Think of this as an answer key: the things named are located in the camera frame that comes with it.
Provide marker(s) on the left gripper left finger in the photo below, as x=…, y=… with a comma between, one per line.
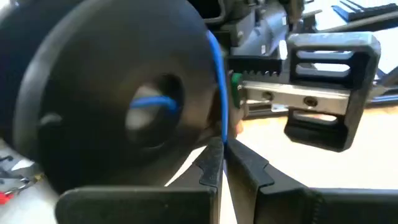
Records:
x=140, y=205

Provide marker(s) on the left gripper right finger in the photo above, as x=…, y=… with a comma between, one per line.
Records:
x=295, y=205

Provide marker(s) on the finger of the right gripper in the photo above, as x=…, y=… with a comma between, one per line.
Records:
x=360, y=93

